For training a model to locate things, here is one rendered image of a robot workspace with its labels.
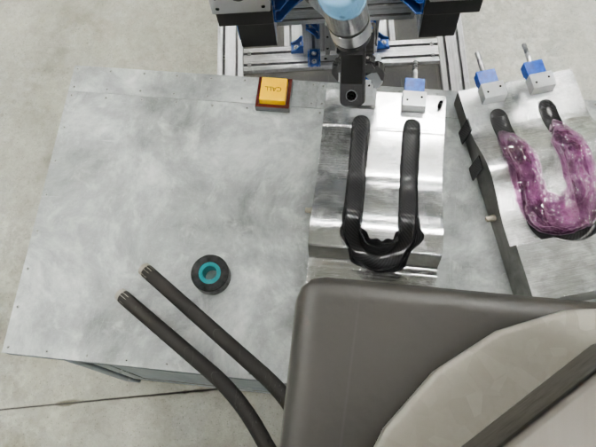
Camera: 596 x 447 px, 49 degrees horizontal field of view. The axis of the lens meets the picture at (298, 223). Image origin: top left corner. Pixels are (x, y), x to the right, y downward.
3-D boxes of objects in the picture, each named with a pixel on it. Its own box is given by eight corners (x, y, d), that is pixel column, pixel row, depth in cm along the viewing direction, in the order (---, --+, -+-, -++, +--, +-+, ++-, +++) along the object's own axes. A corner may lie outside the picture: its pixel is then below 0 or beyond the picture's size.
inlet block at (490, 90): (464, 61, 150) (468, 47, 145) (485, 57, 150) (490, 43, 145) (480, 110, 146) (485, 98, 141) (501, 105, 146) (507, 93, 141)
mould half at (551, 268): (453, 103, 150) (462, 77, 140) (563, 82, 150) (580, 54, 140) (519, 314, 133) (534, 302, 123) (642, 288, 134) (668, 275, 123)
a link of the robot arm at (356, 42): (368, 38, 112) (321, 39, 114) (371, 50, 116) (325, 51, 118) (371, -2, 113) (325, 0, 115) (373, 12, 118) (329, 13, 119)
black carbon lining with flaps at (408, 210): (350, 119, 142) (352, 97, 133) (425, 124, 141) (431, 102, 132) (336, 272, 131) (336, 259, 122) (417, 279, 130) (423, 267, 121)
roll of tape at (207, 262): (223, 254, 141) (221, 248, 138) (236, 286, 138) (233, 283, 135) (189, 266, 140) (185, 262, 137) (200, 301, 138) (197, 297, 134)
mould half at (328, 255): (326, 108, 151) (325, 76, 139) (439, 116, 149) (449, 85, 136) (303, 320, 135) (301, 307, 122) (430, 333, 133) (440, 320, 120)
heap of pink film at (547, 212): (488, 133, 141) (497, 115, 133) (568, 117, 141) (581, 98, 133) (524, 246, 132) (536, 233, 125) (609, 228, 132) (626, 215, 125)
